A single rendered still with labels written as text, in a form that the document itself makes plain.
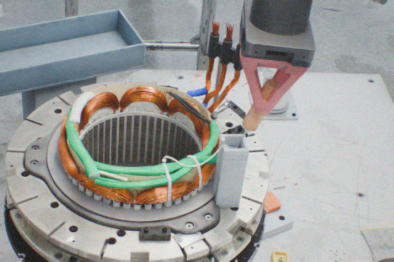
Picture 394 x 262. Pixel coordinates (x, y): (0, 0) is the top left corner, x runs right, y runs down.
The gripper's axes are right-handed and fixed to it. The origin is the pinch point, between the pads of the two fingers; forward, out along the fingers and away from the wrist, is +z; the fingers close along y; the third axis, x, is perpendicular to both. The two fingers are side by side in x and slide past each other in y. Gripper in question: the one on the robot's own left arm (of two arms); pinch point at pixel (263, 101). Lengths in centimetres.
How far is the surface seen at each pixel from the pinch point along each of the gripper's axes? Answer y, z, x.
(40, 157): 5.4, 14.4, 24.3
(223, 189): 0.1, 12.2, 2.6
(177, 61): 195, 104, 8
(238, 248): -2.0, 19.0, -0.1
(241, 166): -0.1, 8.7, 1.0
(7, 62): 35, 19, 35
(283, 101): 61, 37, -13
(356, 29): 231, 99, -66
